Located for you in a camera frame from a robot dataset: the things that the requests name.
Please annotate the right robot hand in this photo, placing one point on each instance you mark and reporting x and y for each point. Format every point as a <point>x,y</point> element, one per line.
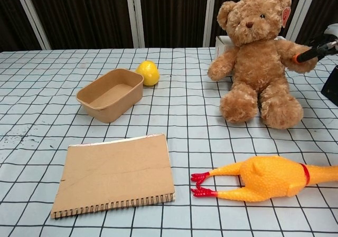
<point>317,49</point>

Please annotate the brown plush teddy bear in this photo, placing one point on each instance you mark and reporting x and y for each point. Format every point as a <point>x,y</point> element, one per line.
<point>253,62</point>

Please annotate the black box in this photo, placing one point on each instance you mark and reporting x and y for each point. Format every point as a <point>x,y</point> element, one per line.
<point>331,85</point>

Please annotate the white cardboard box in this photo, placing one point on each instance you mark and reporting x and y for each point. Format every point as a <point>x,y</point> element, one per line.
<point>221,45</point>

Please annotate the yellow rubber chicken toy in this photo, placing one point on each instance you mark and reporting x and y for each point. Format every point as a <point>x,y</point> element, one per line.
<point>266,180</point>

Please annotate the checked grid tablecloth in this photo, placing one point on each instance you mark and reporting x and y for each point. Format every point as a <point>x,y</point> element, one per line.
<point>169,131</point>

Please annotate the yellow lemon toy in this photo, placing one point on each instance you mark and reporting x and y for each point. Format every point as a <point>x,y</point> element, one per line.
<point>148,73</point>

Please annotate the brown paper food tray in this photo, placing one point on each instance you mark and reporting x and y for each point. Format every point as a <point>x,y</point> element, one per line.
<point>111,95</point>

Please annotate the brown spiral notebook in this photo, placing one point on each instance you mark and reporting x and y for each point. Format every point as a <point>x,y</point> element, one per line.
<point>116,171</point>

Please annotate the white partition post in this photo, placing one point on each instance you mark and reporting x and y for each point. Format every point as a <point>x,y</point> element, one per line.
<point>135,15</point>
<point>210,14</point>
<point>33,16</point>
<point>299,12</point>

